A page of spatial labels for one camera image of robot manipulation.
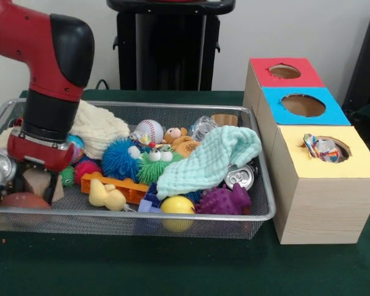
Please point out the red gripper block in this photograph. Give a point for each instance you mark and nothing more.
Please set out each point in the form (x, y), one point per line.
(40, 152)

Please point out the plain wooden cube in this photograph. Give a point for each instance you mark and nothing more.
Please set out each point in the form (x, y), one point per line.
(37, 182)

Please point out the cream knitted cloth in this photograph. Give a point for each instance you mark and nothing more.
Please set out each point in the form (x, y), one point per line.
(101, 129)

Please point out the blue puffer ball with eyes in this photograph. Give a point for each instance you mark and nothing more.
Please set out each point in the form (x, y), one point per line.
(118, 160)

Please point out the light teal cloth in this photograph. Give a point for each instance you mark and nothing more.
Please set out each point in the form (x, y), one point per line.
(203, 163)

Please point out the colourful patterned cloth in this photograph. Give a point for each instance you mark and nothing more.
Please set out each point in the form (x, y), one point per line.
(322, 149)

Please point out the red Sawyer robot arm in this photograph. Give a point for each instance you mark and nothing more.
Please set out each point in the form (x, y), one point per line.
(34, 40)

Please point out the wooden box with three holes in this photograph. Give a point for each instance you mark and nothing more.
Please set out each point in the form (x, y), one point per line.
(327, 209)

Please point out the globe print ball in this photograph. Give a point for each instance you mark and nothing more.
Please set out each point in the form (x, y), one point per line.
(77, 149)

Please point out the green spiky puffer ball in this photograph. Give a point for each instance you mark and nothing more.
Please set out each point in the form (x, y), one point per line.
(151, 171)

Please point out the white baseball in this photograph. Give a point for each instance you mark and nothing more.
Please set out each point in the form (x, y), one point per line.
(149, 129)

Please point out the yellow ball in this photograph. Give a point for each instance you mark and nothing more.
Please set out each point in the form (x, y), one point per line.
(177, 205)

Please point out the purple spiky ball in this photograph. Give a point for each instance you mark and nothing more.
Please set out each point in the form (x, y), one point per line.
(222, 200)

